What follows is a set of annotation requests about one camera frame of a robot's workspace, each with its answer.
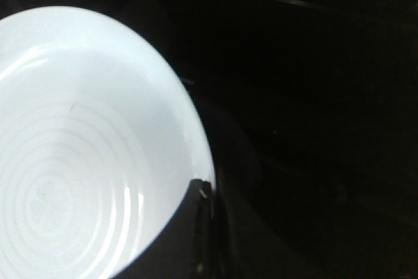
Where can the black glass gas cooktop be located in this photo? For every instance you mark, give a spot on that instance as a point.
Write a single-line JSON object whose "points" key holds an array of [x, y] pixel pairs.
{"points": [[310, 112]]}

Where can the light blue plate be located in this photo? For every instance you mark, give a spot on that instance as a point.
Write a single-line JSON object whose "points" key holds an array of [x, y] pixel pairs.
{"points": [[100, 142]]}

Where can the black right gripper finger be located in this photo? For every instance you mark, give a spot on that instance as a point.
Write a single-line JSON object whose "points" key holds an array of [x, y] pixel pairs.
{"points": [[183, 249]]}

